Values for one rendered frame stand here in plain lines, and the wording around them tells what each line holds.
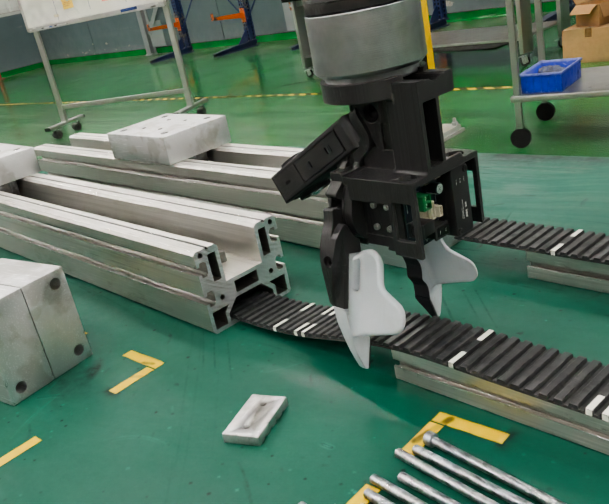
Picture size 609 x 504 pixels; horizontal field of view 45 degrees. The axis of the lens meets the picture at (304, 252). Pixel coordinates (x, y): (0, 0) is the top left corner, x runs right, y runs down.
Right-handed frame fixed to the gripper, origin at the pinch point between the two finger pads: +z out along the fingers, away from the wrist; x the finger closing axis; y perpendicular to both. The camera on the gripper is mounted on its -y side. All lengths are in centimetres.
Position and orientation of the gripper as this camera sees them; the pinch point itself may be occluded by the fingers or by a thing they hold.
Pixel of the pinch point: (393, 327)
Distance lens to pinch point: 57.9
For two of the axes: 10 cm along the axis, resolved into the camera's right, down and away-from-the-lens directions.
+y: 6.7, 1.5, -7.2
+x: 7.1, -3.9, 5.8
